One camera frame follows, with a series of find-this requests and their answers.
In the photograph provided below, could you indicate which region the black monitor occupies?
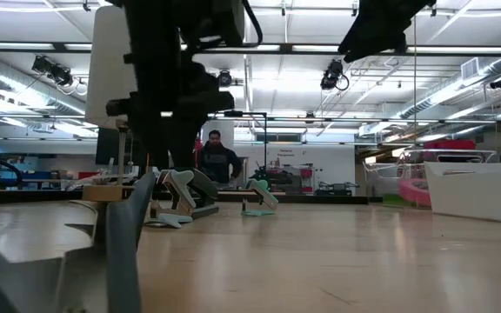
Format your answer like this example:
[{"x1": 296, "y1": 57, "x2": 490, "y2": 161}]
[{"x1": 95, "y1": 127, "x2": 147, "y2": 167}]

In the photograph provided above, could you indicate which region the person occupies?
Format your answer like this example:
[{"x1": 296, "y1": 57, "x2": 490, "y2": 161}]
[{"x1": 197, "y1": 129, "x2": 244, "y2": 184}]

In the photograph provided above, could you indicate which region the black aluminium table frame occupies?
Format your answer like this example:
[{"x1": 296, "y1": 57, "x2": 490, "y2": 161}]
[{"x1": 148, "y1": 190, "x2": 383, "y2": 205}]

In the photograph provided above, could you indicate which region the white plastic tray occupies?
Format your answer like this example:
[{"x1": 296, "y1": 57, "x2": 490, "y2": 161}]
[{"x1": 424, "y1": 143, "x2": 501, "y2": 226}]

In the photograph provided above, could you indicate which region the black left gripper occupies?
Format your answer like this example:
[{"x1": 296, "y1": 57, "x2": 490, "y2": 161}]
[{"x1": 105, "y1": 0, "x2": 237, "y2": 171}]

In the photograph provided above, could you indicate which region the teal staple remover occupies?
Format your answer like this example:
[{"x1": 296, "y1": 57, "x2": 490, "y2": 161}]
[{"x1": 240, "y1": 177, "x2": 280, "y2": 217}]

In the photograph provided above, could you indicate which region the silver ceiling air duct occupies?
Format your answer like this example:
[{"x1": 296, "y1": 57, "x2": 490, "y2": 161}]
[
  {"x1": 0, "y1": 51, "x2": 86, "y2": 117},
  {"x1": 400, "y1": 56, "x2": 501, "y2": 121}
]

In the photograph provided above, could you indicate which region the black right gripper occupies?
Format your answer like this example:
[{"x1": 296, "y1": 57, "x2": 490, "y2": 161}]
[{"x1": 337, "y1": 0, "x2": 437, "y2": 64}]

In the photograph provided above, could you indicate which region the clear plastic tape bin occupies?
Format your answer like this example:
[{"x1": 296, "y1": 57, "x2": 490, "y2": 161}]
[{"x1": 362, "y1": 148, "x2": 500, "y2": 210}]

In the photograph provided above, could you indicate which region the red box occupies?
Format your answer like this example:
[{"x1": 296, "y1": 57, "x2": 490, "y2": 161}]
[{"x1": 424, "y1": 139, "x2": 478, "y2": 151}]

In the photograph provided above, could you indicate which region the white shade wooden base lamp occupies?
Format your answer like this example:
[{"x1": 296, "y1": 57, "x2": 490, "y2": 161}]
[{"x1": 83, "y1": 4, "x2": 137, "y2": 202}]

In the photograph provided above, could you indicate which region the shelf with red bins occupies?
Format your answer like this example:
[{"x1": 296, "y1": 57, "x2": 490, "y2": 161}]
[{"x1": 267, "y1": 160, "x2": 315, "y2": 195}]

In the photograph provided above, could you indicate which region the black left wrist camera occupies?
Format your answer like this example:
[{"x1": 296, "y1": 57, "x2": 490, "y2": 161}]
[{"x1": 179, "y1": 0, "x2": 246, "y2": 48}]

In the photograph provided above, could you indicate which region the black equipment on bench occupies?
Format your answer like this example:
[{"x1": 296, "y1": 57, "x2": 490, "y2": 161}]
[{"x1": 315, "y1": 181, "x2": 360, "y2": 196}]

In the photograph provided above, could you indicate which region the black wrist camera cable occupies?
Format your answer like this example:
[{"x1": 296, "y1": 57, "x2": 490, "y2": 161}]
[{"x1": 239, "y1": 0, "x2": 264, "y2": 48}]

